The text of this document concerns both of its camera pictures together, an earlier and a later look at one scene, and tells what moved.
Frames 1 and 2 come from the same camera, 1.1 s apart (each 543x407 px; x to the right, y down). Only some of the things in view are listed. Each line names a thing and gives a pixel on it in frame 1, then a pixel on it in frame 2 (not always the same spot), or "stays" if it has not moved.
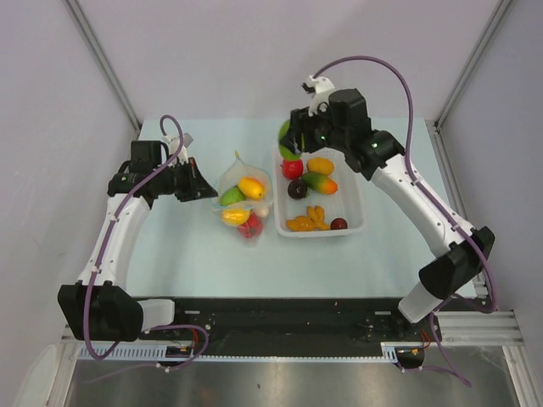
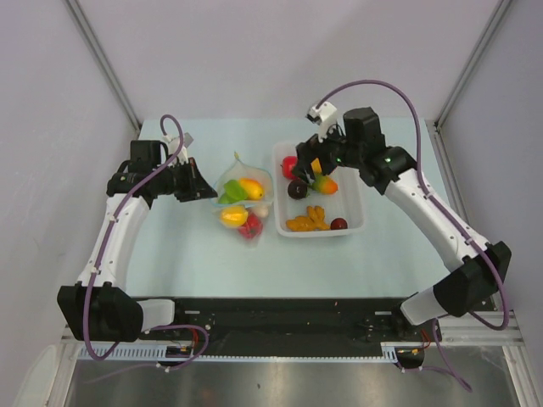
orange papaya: [250, 187] stays
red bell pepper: [252, 227] stays
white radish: [262, 211] stays
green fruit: [288, 153] -> [233, 192]
